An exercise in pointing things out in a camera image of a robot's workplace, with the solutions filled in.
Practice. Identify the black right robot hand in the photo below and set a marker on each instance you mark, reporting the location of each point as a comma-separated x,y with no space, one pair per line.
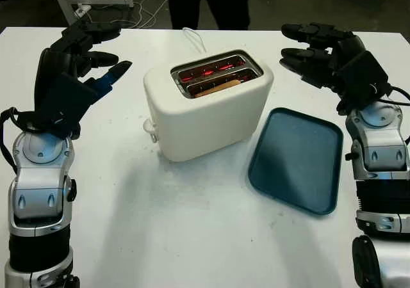
346,44

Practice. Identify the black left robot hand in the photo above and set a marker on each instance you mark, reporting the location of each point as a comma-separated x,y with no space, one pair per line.
54,64

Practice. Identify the brown toast slice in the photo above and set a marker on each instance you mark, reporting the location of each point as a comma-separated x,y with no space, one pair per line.
221,85

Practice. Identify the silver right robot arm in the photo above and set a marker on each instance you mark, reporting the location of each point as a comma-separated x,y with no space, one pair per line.
378,140

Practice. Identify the person in beige hoodie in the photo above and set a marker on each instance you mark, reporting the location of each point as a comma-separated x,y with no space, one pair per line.
185,3

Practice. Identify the white two-slot toaster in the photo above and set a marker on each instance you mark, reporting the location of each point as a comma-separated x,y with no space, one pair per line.
198,124

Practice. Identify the white power strip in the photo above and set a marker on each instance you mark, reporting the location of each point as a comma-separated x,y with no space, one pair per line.
81,11

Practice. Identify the blue plastic tray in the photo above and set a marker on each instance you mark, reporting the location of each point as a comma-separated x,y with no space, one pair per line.
294,163

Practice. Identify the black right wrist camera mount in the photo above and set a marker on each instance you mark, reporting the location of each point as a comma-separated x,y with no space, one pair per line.
362,76

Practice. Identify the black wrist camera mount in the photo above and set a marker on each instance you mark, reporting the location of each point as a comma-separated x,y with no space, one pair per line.
362,76
64,104

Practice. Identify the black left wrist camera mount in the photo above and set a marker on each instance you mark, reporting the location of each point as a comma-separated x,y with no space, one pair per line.
64,104

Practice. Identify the white metal desk frame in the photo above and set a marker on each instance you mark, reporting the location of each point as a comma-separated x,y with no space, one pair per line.
67,0

